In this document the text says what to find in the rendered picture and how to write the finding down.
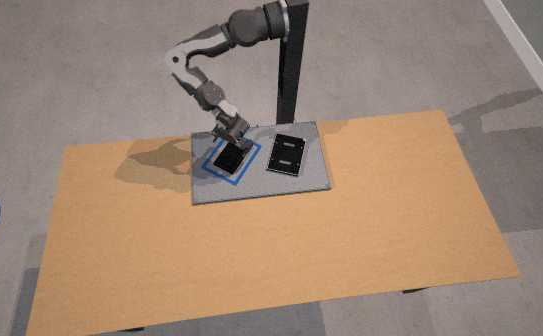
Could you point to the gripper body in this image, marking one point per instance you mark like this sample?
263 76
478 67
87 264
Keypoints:
238 130

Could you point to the blue tape outline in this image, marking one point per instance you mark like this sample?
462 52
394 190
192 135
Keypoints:
242 172

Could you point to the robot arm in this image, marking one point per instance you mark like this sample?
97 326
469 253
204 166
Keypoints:
247 28

